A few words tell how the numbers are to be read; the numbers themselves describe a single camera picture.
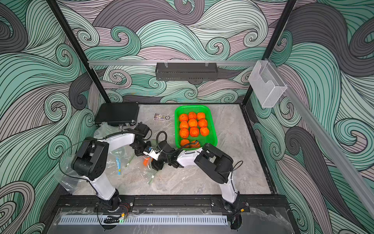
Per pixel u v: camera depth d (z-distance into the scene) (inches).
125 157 34.4
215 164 19.5
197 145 36.0
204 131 38.2
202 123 39.6
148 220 27.4
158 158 30.6
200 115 42.0
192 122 39.8
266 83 30.0
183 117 40.8
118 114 44.4
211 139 38.1
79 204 29.3
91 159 18.9
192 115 41.3
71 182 30.4
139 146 30.8
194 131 37.7
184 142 36.5
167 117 43.8
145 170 31.5
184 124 39.6
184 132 37.4
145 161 32.9
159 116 43.5
